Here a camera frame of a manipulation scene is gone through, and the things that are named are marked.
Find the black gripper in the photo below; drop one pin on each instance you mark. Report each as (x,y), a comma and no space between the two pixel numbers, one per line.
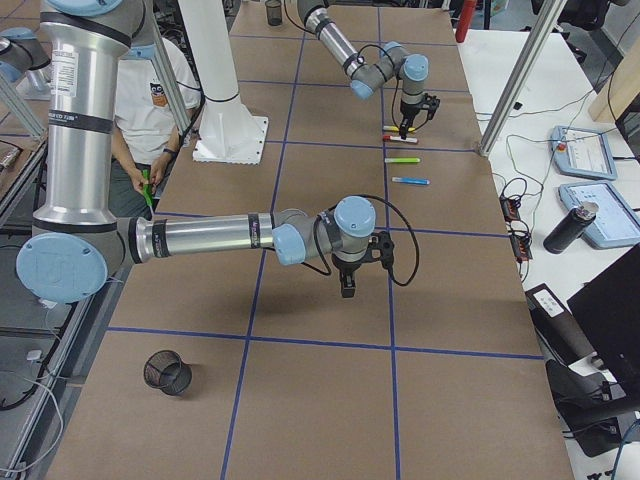
(407,111)
(346,267)

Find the red and white marker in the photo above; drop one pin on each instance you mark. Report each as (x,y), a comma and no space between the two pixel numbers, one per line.
(399,139)

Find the blue marker pen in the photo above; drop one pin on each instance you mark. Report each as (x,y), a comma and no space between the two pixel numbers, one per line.
(411,181)

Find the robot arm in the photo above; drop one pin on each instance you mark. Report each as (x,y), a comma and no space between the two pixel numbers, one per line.
(77,243)
(411,70)

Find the yellow marker pen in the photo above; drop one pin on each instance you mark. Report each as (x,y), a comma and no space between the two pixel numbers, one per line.
(391,128)

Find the green marker pen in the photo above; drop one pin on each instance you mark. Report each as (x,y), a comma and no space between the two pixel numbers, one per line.
(402,160)

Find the red fire extinguisher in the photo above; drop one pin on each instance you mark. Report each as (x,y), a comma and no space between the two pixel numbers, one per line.
(464,20)

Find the black mesh pencil cup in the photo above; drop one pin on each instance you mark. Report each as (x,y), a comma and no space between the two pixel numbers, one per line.
(166,371)
(273,12)

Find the far teach pendant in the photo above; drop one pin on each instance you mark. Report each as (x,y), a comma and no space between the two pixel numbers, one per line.
(582,153)

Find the teach pendant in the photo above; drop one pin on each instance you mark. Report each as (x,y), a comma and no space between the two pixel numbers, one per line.
(582,153)
(616,224)

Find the black water bottle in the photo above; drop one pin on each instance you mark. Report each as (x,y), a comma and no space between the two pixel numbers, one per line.
(571,227)

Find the near black mesh pencil cup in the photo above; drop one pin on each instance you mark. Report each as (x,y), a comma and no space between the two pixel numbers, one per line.
(166,371)

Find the black box with label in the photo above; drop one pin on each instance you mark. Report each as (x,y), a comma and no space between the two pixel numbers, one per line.
(558,327)

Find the green screwdriver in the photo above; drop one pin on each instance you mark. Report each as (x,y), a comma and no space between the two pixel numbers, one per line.
(147,190)

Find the near teach pendant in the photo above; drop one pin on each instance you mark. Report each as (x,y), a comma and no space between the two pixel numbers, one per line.
(616,224)

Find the person in white shirt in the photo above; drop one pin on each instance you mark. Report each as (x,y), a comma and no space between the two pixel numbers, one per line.
(145,140)

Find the black monitor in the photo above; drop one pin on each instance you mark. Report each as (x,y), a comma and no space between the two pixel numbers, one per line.
(607,311)

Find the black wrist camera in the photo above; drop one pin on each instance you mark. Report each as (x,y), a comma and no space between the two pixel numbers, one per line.
(382,249)
(430,105)

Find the aluminium frame post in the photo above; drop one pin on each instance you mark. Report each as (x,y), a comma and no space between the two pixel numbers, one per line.
(547,19)

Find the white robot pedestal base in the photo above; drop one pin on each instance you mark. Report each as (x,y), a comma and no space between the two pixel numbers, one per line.
(228,132)

